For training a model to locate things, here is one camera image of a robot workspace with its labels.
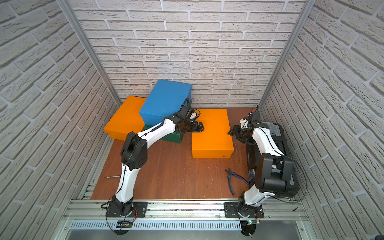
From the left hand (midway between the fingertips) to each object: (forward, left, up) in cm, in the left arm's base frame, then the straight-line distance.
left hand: (202, 127), depth 93 cm
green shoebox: (-17, +14, +15) cm, 26 cm away
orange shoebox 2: (-10, -7, 0) cm, 13 cm away
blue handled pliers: (-27, -16, -10) cm, 33 cm away
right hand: (-6, -20, +1) cm, 21 cm away
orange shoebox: (+8, +50, -2) cm, 51 cm away
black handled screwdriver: (-27, +53, -12) cm, 60 cm away
